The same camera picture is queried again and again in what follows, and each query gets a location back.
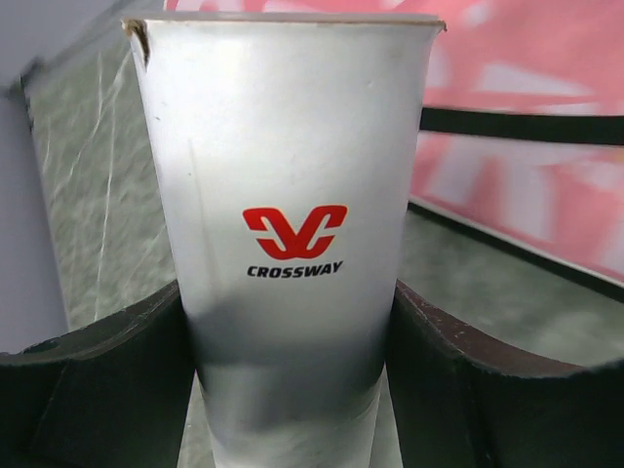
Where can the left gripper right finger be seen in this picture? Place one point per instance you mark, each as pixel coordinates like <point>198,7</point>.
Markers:
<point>463,398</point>

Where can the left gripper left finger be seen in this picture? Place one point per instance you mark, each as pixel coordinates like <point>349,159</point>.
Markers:
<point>112,394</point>

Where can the white shuttlecock tube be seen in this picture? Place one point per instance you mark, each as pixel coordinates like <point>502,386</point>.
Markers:
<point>283,145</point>

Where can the pink racket cover bag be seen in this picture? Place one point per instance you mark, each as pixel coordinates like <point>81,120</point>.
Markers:
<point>522,123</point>

